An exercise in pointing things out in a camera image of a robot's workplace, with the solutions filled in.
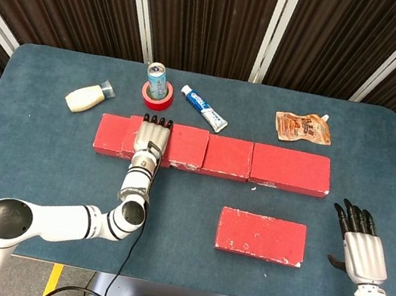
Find red brick white chips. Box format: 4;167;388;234
212;205;311;270

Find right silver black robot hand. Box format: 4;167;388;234
320;197;396;291

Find red brick small white scuff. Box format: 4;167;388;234
90;111;139;162

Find red brick large white scuff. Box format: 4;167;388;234
119;113;212;175

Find cream bottle with blue cap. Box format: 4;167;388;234
62;72;119;120

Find red brick thin chipped edge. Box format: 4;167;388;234
170;128;256;184

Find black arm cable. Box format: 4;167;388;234
37;127;165;296

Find red brick medium white scuff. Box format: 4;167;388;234
246;143;336;201

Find white blue toothpaste tube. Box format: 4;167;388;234
175;83;234;135

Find orange sauce pouch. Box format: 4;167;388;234
271;105;337;150

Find blue table cloth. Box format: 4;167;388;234
0;37;396;296

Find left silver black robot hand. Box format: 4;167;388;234
129;111;175;162

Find light blue drink can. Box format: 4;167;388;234
142;60;172;101

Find red tape roll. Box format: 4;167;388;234
138;76;177;114

